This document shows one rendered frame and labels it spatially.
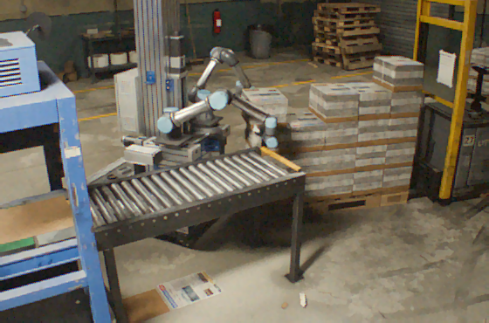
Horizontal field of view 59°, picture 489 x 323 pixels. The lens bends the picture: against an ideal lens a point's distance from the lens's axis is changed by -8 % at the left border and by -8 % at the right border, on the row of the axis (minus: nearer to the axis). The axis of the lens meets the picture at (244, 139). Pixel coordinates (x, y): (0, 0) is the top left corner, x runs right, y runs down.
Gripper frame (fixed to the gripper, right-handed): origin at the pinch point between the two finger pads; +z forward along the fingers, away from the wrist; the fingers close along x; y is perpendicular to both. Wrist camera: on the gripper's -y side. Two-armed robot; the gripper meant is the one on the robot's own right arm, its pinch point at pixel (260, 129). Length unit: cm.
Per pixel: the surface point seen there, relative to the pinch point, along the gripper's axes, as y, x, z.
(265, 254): -85, 4, -38
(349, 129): -9, -77, 10
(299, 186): -13, -8, -72
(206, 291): -85, 53, -73
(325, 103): 14, -55, 11
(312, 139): -14.2, -44.2, 8.4
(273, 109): 13.0, -11.6, 6.5
